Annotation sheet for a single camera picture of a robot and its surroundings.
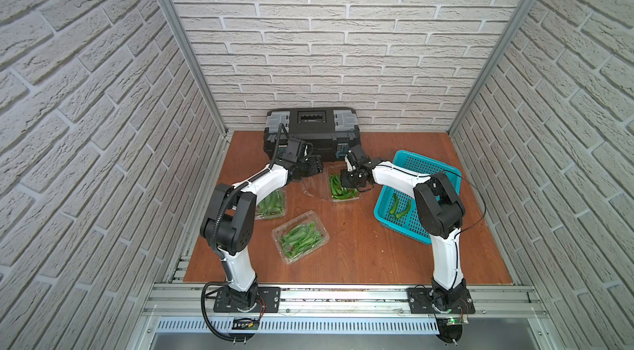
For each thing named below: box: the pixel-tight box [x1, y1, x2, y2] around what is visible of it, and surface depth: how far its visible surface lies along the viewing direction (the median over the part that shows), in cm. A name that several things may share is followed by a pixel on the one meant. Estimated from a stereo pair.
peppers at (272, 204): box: [257, 188, 284, 215], surface depth 91 cm
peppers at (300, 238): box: [279, 221, 325, 259], surface depth 85 cm
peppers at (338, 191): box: [329, 174, 359, 199], surface depth 99 cm
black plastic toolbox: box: [263, 107, 362, 164], surface depth 101 cm
